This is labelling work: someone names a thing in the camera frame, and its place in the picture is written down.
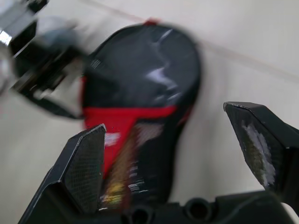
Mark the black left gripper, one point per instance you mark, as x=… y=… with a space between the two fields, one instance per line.
x=46 y=67

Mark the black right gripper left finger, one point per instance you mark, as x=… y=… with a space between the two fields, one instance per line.
x=77 y=168

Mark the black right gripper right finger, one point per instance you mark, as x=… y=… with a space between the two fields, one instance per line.
x=264 y=130

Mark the black and red paddle case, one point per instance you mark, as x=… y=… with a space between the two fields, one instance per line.
x=163 y=163

